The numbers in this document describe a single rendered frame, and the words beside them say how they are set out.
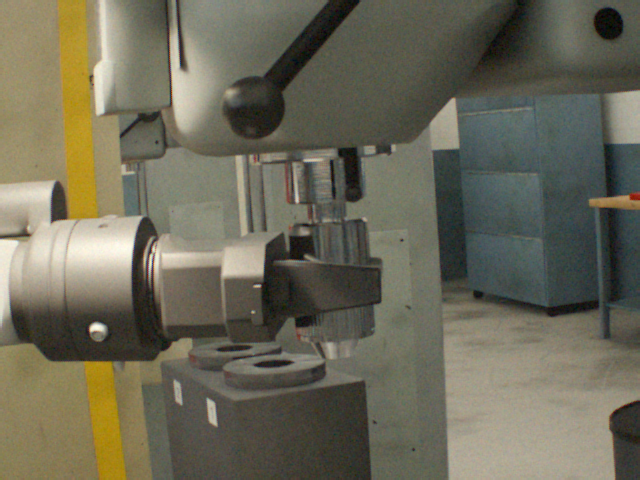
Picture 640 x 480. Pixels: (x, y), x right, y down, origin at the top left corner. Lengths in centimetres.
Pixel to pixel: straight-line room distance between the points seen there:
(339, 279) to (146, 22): 18
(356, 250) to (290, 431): 32
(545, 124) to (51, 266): 731
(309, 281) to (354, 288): 3
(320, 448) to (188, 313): 34
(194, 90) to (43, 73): 178
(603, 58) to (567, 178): 737
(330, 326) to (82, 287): 15
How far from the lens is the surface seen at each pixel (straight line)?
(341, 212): 66
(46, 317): 66
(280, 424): 94
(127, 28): 63
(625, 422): 280
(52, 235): 68
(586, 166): 806
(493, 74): 68
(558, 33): 61
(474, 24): 61
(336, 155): 62
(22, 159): 236
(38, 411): 241
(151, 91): 62
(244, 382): 96
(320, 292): 64
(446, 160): 1048
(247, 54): 57
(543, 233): 792
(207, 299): 64
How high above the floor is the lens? 131
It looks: 5 degrees down
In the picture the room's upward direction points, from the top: 4 degrees counter-clockwise
